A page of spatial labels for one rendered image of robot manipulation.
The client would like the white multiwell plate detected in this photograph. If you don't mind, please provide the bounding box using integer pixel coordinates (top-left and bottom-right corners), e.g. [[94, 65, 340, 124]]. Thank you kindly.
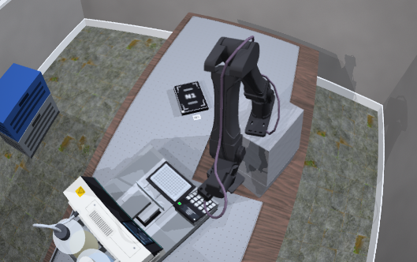
[[151, 164, 191, 201]]

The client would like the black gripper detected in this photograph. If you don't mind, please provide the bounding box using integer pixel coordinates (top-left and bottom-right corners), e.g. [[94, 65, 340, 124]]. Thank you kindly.
[[207, 168, 245, 194]]

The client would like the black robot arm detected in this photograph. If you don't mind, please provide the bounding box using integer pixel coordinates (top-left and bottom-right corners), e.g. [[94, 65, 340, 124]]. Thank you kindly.
[[197, 37, 275, 201]]

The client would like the translucent bottle with dark grey cap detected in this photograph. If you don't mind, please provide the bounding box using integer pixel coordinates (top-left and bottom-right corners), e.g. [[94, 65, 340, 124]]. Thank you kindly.
[[53, 219, 100, 259]]

